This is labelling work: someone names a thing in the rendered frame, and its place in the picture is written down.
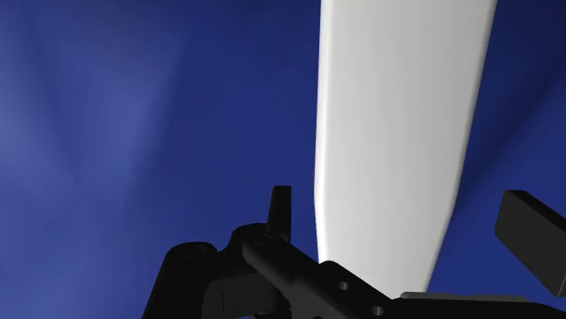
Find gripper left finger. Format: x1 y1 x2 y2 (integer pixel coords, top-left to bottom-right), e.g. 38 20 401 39
141 185 393 319

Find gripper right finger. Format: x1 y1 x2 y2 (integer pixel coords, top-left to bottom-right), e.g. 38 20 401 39
493 189 566 298

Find white long flat object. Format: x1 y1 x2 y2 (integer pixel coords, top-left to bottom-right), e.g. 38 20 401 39
312 0 499 299

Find blue soft furniture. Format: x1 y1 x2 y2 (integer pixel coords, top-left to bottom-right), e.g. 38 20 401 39
0 0 566 319

